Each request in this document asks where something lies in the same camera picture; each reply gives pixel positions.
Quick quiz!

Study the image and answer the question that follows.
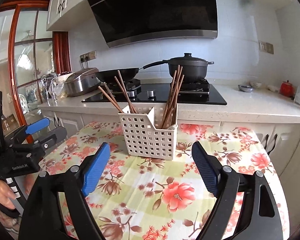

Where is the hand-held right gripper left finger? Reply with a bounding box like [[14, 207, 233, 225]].
[[21, 142, 111, 240]]

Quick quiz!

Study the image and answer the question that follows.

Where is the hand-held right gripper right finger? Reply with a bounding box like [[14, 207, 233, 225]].
[[191, 141, 284, 240]]

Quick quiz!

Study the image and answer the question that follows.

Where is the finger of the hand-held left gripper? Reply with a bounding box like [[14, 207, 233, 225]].
[[5, 117, 50, 143], [35, 127, 67, 152]]

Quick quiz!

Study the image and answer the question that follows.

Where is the white plastic utensil basket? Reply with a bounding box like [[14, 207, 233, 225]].
[[118, 104, 178, 160]]

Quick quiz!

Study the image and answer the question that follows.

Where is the set of wooden chopsticks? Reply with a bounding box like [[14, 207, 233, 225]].
[[98, 65, 185, 129]]

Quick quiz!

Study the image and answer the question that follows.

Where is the person's left hand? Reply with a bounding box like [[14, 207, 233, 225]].
[[0, 179, 17, 208]]

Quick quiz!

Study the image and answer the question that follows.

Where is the silver foil bag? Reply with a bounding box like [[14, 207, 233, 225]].
[[41, 76, 56, 100]]

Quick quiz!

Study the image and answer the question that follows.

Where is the clear plastic bag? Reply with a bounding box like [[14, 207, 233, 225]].
[[50, 74, 68, 98]]

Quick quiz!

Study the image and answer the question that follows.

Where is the floral tablecloth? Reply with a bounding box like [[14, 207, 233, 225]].
[[25, 121, 289, 240]]

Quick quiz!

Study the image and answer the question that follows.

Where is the silver rice cooker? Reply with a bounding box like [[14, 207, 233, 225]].
[[64, 67, 102, 97]]

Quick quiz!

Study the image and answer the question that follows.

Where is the black gas cooktop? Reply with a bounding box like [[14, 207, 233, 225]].
[[81, 79, 227, 106]]

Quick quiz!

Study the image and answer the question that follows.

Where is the red wooden glass door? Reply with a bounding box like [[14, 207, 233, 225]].
[[8, 0, 72, 144]]

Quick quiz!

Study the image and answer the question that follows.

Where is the black frying pan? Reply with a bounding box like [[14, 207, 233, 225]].
[[94, 60, 170, 83]]

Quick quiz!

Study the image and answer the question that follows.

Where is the black pot with lid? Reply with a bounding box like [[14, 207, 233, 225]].
[[167, 53, 215, 83]]

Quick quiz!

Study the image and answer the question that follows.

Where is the red jar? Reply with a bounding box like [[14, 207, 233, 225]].
[[279, 80, 294, 98]]

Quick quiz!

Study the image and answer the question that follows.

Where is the black range hood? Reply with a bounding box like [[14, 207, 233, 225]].
[[83, 0, 218, 48]]

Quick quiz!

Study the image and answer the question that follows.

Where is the wall socket with plug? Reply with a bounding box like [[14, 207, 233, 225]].
[[79, 50, 97, 62]]

